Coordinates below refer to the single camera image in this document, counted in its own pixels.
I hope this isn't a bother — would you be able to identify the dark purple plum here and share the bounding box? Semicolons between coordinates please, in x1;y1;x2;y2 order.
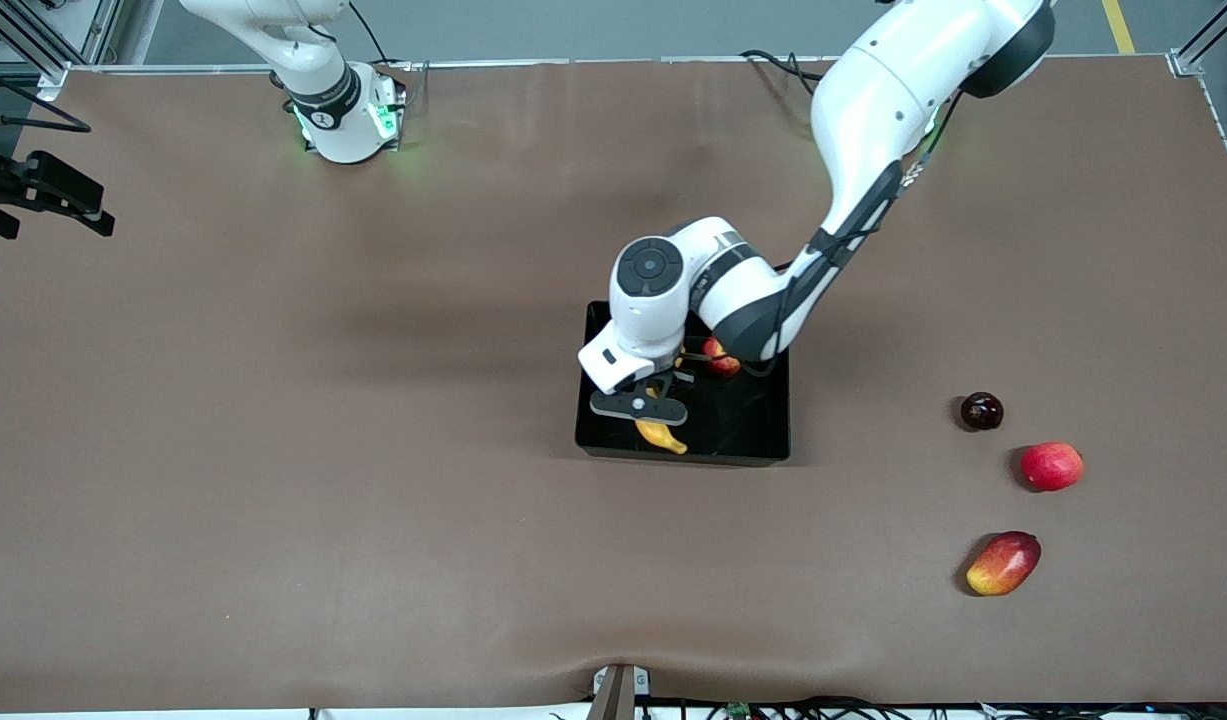
960;392;1005;432

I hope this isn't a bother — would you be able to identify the black right arm base cable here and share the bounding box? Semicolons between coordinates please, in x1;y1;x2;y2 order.
348;0;390;64

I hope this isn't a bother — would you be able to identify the red yellow mango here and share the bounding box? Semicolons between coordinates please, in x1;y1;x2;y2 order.
966;531;1042;597

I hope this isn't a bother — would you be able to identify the yellow banana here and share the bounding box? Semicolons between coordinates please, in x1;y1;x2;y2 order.
635;350;690;456

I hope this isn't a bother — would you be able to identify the black arm base cable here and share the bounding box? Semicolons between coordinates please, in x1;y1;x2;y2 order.
740;48;826;97
348;0;390;64

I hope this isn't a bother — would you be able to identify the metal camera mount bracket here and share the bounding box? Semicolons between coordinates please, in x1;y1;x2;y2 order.
591;663;652;720

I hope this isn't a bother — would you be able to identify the black left arm base cable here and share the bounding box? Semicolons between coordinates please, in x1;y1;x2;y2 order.
740;48;826;97

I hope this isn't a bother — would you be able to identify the large red apple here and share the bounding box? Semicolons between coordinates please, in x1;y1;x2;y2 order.
1020;441;1085;493

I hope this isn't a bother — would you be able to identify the black plastic box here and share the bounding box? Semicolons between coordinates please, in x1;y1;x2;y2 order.
575;300;792;467

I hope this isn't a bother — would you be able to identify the aluminium frame post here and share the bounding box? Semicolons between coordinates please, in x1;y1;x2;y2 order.
1168;0;1227;206
0;0;124;101

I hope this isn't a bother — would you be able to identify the small red yellow apple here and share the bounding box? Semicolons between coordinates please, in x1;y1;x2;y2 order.
701;337;744;379

